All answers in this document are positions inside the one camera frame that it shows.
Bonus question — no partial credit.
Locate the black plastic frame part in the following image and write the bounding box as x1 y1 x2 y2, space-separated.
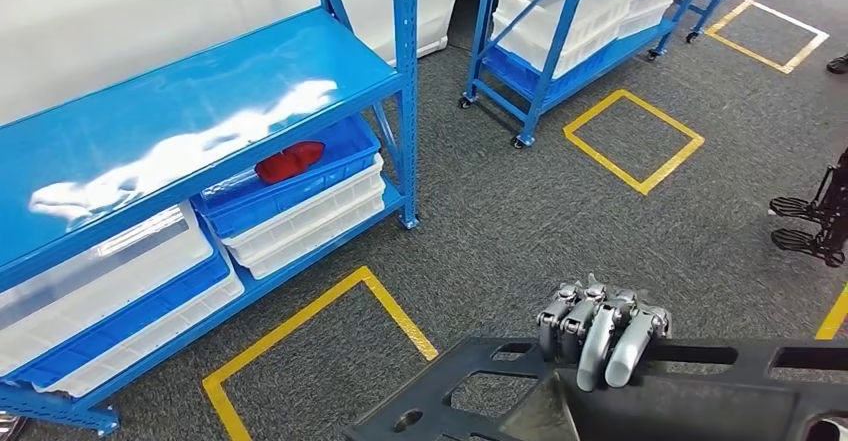
341 335 848 441

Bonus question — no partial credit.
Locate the red part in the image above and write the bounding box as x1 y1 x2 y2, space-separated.
254 141 326 186

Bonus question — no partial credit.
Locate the blue metal shelf rack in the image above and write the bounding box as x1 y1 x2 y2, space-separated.
0 0 422 438
458 0 776 150

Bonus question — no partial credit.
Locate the blue plastic crate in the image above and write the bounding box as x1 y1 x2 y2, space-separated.
5 252 232 390
190 115 384 239

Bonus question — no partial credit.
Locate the translucent plastic crate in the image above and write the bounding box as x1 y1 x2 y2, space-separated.
0 201 215 378

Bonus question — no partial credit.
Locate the black ribbed robot foot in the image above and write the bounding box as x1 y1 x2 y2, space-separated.
768 196 824 223
770 227 848 269

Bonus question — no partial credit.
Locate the white car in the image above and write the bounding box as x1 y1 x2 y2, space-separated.
0 0 495 128

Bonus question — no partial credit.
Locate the black robot leg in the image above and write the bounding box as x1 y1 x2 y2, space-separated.
814 149 848 257

